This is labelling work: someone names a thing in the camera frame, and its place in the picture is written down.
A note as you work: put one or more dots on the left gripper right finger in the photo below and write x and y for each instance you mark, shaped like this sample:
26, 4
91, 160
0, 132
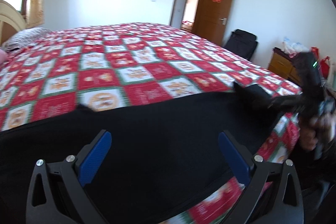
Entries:
271, 194

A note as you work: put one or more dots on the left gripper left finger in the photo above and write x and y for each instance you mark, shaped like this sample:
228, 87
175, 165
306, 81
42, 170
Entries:
75, 172

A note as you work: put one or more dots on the black pants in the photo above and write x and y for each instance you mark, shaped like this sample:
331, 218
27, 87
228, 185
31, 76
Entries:
164, 160

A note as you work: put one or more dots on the right hand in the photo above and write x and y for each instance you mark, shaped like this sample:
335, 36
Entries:
310, 131

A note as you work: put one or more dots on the red plastic bag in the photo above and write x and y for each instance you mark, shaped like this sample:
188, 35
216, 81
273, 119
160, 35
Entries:
324, 63

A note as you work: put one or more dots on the wooden cabinet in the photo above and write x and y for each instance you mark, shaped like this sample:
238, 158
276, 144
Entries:
281, 64

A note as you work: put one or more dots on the black folding chair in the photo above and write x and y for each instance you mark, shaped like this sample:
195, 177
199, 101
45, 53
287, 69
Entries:
242, 43

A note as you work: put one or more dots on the brown wooden door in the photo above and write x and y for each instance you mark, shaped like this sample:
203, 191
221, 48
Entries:
210, 18

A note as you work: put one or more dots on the pink folded blanket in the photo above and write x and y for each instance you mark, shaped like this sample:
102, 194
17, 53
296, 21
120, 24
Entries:
3, 56

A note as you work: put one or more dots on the red patchwork bedspread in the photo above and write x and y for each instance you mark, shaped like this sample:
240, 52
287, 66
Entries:
134, 64

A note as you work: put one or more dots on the striped pillow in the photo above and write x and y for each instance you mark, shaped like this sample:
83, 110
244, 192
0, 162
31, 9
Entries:
24, 38

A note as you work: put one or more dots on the cream wooden headboard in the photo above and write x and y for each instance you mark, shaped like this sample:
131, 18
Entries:
11, 21

